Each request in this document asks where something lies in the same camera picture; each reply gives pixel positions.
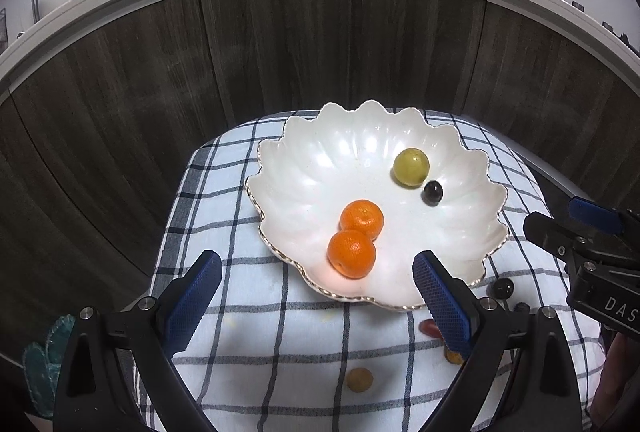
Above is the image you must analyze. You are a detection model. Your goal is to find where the brown longan fruit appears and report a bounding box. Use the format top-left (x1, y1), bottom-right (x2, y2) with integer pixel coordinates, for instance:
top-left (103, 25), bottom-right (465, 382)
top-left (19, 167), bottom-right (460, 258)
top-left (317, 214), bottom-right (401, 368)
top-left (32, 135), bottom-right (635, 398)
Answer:
top-left (345, 367), bottom-right (374, 393)
top-left (444, 346), bottom-right (464, 365)

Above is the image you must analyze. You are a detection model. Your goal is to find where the red oblong cherry tomato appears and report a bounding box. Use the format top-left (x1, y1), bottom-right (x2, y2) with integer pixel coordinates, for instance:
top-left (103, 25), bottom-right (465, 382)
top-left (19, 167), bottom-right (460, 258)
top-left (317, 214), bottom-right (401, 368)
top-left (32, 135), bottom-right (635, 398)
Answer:
top-left (419, 318), bottom-right (442, 340)

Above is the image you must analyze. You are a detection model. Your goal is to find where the person's hand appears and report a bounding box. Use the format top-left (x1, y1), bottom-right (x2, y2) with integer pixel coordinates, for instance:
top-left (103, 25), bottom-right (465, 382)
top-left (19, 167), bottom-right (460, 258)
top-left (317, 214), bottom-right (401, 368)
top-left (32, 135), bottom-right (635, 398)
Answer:
top-left (589, 334), bottom-right (639, 428)

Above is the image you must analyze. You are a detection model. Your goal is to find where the teal glass dish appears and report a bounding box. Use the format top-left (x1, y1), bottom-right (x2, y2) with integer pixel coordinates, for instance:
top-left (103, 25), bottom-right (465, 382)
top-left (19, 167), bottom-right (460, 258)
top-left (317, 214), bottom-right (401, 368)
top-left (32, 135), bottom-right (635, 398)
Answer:
top-left (22, 315), bottom-right (75, 418)

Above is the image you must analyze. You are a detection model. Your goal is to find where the dark grape in bowl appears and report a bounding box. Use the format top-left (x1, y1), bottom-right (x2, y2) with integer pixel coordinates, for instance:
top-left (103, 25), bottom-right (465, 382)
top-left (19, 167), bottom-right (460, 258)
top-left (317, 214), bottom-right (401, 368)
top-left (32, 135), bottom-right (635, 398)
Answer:
top-left (422, 180), bottom-right (444, 207)

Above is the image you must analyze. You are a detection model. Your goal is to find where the green round plum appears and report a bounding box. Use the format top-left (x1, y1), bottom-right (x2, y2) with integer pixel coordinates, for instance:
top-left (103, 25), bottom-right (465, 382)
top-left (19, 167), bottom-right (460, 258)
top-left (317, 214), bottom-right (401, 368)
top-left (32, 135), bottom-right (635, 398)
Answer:
top-left (392, 147), bottom-right (431, 188)

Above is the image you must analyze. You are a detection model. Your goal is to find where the blue white checkered cloth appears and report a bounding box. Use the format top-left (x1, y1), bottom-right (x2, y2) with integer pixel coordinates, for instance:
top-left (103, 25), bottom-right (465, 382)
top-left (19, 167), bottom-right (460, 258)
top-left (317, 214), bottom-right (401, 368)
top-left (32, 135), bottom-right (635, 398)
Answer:
top-left (150, 111), bottom-right (604, 431)

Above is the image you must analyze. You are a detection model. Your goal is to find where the orange mandarin far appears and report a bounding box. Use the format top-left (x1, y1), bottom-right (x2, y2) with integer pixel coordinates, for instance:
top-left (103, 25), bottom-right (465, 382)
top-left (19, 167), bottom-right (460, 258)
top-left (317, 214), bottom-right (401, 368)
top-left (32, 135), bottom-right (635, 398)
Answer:
top-left (340, 199), bottom-right (384, 241)

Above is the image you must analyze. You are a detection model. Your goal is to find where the orange mandarin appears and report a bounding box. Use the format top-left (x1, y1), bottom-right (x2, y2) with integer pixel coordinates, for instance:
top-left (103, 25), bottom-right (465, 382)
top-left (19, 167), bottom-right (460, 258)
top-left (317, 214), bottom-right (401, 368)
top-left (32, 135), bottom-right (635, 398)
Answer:
top-left (340, 199), bottom-right (384, 241)
top-left (326, 230), bottom-right (376, 279)

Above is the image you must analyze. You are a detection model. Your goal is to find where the orange mandarin near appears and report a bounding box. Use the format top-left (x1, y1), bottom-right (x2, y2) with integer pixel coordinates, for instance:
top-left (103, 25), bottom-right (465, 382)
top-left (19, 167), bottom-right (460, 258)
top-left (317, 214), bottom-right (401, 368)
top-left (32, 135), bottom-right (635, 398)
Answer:
top-left (326, 230), bottom-right (376, 279)

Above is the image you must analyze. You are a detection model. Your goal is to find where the white scalloped ceramic bowl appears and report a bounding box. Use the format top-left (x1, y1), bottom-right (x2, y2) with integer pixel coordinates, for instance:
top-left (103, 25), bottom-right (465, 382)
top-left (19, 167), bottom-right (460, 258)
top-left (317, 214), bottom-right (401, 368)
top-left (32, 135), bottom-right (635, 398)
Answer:
top-left (245, 100), bottom-right (509, 312)

